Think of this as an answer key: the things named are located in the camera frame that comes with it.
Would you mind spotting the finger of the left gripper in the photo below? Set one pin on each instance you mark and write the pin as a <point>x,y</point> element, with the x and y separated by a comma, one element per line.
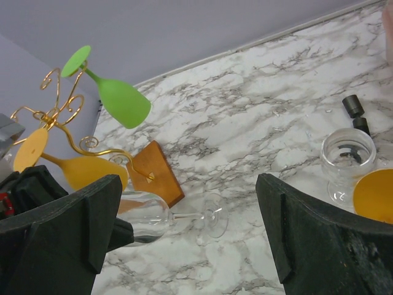
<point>122,235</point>

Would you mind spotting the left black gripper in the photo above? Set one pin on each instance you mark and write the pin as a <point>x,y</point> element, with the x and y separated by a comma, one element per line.
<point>34,187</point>

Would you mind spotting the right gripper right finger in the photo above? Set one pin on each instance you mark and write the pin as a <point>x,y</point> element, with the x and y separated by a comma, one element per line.
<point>319,248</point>

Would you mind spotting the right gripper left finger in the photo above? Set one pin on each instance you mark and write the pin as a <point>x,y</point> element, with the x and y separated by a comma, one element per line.
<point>59,247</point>

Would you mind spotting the clear wine glass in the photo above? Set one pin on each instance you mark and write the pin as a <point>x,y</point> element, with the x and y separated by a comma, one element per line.
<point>151,217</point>

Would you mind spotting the orange hanging wine glass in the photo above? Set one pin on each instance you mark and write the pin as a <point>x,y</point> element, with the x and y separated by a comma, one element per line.
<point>78,172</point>

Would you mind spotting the wooden rack base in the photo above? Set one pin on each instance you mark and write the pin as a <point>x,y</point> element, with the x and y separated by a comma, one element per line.
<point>152,161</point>

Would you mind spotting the orange wine glass on table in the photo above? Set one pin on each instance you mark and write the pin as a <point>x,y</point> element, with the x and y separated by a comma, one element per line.
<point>372,196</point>

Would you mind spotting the green wine glass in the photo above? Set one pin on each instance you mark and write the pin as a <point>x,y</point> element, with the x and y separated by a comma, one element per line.
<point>121,100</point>

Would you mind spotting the clear glass on table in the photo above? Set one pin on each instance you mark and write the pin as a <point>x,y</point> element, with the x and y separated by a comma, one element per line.
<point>347,155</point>

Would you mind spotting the black cylinder piece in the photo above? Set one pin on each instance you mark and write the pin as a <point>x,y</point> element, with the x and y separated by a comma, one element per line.
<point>355,111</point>

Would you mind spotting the pink plastic storage box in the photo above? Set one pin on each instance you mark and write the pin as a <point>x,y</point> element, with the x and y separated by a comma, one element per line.
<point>387,24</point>

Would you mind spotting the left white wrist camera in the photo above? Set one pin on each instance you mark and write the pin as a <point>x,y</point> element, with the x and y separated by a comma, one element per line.
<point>10,131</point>

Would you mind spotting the gold wire glass rack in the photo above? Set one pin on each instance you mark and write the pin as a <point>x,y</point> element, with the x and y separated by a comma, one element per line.
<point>60,116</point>

